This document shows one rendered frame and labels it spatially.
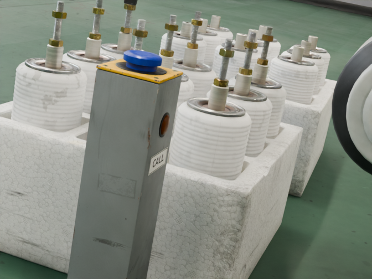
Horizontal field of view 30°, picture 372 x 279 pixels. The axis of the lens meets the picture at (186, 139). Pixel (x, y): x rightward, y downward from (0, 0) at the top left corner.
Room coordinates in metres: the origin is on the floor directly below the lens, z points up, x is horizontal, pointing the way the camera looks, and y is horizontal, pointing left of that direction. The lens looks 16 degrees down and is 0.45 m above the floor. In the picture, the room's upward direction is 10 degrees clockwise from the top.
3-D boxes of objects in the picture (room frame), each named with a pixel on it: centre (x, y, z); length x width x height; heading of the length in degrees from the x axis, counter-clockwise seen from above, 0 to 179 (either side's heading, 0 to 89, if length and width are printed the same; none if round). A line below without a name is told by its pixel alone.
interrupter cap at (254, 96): (0.97, -0.07, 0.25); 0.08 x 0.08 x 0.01
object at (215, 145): (0.86, -0.03, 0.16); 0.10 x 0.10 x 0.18
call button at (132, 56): (0.71, 0.06, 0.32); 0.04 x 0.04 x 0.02
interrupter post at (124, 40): (1.15, 0.13, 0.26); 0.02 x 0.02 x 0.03
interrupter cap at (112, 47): (1.15, 0.13, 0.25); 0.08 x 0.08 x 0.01
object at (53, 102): (0.93, 0.20, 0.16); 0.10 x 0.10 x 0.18
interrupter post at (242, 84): (0.97, -0.07, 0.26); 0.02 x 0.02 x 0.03
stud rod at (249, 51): (0.97, -0.07, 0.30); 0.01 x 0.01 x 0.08
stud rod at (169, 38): (1.01, 0.05, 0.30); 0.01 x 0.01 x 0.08
